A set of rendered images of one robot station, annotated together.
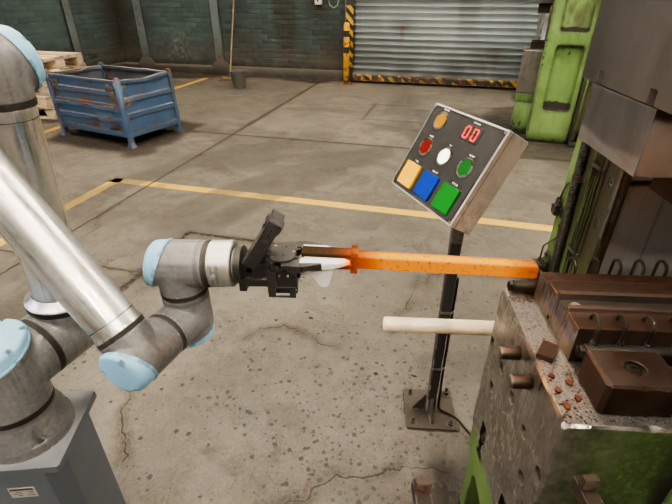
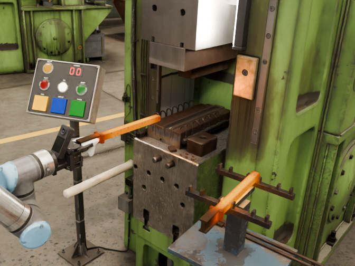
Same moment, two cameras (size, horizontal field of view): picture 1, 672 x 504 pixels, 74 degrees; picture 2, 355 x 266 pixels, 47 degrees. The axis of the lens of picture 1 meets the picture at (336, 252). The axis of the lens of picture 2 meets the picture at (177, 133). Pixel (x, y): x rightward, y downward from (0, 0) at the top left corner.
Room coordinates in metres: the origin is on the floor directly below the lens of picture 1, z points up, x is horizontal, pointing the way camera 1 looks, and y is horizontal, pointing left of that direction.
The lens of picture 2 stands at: (-0.32, 0.93, 1.71)
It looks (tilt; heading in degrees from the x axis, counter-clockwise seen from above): 24 degrees down; 305
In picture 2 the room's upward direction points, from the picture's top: 3 degrees clockwise
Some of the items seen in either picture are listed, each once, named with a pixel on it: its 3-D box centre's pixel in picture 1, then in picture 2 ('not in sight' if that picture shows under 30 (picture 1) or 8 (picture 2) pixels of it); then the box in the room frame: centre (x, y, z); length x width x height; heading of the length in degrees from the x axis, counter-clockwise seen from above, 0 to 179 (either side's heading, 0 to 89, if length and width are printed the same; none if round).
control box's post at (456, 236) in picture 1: (445, 305); (77, 177); (1.27, -0.39, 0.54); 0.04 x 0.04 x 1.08; 86
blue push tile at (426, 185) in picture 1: (427, 186); (59, 105); (1.23, -0.27, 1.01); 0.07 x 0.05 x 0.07; 21
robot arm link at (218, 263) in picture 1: (225, 264); (43, 163); (0.72, 0.21, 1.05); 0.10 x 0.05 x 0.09; 177
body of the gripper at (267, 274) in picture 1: (269, 267); (63, 157); (0.72, 0.13, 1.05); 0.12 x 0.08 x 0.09; 87
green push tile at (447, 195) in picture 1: (446, 199); (77, 108); (1.13, -0.30, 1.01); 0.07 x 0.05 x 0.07; 21
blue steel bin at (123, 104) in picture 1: (115, 102); not in sight; (5.39, 2.57, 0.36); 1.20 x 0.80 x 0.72; 63
